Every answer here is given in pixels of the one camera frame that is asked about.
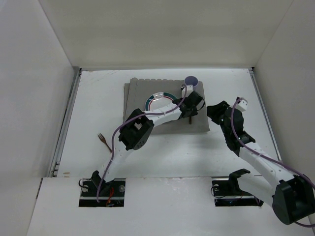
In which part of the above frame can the purple cup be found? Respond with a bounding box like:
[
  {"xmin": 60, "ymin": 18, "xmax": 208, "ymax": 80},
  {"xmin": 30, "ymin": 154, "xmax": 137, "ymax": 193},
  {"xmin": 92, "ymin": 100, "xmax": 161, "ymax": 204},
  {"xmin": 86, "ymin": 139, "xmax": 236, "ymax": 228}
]
[{"xmin": 184, "ymin": 76, "xmax": 199, "ymax": 90}]

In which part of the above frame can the white plate green red rim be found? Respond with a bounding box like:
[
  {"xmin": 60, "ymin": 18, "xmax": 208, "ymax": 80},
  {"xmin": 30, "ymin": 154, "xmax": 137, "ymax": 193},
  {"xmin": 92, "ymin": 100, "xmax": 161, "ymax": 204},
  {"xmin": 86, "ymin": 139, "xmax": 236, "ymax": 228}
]
[{"xmin": 144, "ymin": 92, "xmax": 181, "ymax": 126}]

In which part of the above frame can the grey cloth placemat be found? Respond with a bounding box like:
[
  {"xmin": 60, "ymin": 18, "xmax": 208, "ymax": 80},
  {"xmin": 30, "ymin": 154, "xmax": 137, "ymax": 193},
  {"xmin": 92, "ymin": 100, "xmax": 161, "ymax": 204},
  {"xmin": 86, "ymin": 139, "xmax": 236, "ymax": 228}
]
[{"xmin": 123, "ymin": 78, "xmax": 210, "ymax": 135}]

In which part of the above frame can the brown wooden fork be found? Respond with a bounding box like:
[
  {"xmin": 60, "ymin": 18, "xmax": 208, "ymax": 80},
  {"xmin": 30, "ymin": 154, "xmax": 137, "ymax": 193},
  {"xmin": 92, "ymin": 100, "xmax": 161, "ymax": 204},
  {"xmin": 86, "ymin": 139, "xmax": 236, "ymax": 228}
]
[{"xmin": 97, "ymin": 133, "xmax": 112, "ymax": 153}]

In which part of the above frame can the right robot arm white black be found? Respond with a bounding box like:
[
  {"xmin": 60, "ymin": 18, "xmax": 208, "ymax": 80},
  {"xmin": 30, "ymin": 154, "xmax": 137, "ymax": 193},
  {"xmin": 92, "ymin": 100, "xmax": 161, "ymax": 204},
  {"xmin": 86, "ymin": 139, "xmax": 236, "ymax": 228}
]
[{"xmin": 207, "ymin": 98, "xmax": 315, "ymax": 225}]

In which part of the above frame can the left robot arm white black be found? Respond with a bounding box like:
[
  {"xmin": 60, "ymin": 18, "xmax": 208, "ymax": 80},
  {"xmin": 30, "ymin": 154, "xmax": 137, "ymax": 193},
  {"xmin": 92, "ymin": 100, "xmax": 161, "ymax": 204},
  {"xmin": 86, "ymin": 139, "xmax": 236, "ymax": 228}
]
[{"xmin": 91, "ymin": 91, "xmax": 205, "ymax": 198}]

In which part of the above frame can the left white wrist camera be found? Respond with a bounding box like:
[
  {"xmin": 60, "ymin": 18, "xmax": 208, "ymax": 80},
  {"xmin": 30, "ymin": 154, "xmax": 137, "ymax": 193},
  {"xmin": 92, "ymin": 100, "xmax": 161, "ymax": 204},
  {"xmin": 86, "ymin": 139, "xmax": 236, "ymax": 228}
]
[{"xmin": 181, "ymin": 84, "xmax": 193, "ymax": 98}]

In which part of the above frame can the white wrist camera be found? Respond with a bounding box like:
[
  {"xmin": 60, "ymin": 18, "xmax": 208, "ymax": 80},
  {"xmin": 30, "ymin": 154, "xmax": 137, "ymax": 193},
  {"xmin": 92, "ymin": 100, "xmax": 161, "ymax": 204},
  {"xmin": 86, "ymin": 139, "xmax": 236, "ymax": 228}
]
[
  {"xmin": 235, "ymin": 97, "xmax": 248, "ymax": 112},
  {"xmin": 181, "ymin": 84, "xmax": 193, "ymax": 98}
]

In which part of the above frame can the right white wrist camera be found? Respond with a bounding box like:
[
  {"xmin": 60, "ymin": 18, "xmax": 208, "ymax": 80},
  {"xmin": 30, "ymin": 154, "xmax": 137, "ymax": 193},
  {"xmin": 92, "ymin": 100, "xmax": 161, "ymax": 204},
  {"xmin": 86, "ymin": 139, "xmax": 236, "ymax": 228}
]
[{"xmin": 235, "ymin": 97, "xmax": 248, "ymax": 112}]

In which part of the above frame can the right aluminium table rail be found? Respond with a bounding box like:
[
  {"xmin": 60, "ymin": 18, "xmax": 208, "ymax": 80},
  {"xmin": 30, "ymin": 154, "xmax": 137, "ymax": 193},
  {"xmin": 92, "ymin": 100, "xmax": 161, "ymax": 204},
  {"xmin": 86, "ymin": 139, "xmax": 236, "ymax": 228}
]
[{"xmin": 249, "ymin": 67, "xmax": 283, "ymax": 162}]

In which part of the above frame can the aluminium table rail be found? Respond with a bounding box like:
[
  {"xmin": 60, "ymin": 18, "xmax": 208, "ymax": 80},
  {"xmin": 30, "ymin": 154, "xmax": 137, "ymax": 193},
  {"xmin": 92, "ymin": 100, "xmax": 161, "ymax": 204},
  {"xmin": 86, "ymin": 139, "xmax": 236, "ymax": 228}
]
[
  {"xmin": 47, "ymin": 66, "xmax": 82, "ymax": 177},
  {"xmin": 249, "ymin": 67, "xmax": 283, "ymax": 162}
]

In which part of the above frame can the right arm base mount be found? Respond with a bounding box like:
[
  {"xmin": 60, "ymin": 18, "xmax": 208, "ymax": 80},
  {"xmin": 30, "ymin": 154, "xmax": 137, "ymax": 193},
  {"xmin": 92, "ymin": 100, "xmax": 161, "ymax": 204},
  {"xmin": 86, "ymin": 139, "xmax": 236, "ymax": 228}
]
[{"xmin": 210, "ymin": 169, "xmax": 264, "ymax": 207}]

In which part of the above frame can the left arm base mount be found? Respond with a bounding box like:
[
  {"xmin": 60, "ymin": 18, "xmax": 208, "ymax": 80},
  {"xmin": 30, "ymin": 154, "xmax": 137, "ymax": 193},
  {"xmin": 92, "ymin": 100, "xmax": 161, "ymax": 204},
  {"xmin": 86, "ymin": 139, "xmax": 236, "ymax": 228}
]
[{"xmin": 78, "ymin": 171, "xmax": 126, "ymax": 207}]

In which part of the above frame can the left aluminium table rail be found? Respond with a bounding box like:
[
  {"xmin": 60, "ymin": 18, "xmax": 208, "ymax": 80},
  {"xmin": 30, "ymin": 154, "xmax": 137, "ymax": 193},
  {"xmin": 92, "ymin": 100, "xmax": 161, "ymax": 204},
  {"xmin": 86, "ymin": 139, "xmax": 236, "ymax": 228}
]
[{"xmin": 47, "ymin": 66, "xmax": 82, "ymax": 177}]

